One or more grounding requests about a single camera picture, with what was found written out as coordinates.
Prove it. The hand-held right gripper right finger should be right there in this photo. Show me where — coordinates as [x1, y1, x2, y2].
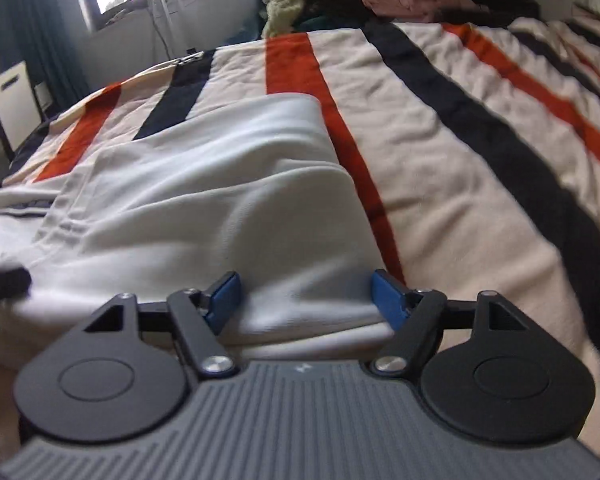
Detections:
[369, 268, 527, 377]

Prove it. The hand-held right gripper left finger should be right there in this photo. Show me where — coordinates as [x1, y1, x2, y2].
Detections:
[82, 271, 242, 377]

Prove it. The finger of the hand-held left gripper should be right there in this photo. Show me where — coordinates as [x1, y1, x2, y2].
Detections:
[0, 267, 33, 306]

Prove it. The white shirt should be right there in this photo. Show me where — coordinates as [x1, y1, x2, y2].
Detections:
[0, 95, 407, 362]

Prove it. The dark clothes pile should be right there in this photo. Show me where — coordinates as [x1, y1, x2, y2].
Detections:
[258, 0, 541, 41]

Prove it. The striped bed blanket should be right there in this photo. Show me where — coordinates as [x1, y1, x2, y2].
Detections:
[0, 16, 600, 461]

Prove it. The teal curtain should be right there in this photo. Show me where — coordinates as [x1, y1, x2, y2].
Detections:
[0, 0, 92, 111]

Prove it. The white garment steamer stand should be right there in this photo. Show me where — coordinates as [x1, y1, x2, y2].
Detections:
[134, 0, 191, 59]

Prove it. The white board with handle slot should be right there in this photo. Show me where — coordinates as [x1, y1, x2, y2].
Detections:
[0, 60, 47, 155]

